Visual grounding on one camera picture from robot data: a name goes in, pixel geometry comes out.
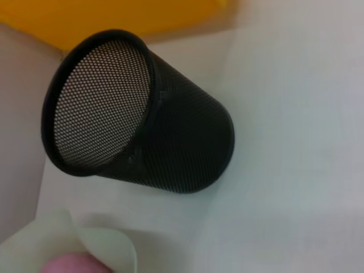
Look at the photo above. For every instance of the yellow plastic bin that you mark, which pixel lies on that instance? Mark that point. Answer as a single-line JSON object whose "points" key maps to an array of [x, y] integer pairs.
{"points": [[99, 17]]}

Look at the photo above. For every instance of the green glass fruit plate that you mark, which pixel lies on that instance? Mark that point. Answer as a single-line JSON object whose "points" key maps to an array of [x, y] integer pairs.
{"points": [[108, 241]]}

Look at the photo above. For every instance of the black mesh pen holder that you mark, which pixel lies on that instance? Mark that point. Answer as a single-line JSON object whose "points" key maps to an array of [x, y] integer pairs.
{"points": [[185, 136]]}

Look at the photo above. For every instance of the pink peach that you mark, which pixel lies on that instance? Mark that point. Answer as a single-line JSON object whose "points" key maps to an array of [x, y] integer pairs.
{"points": [[74, 264]]}

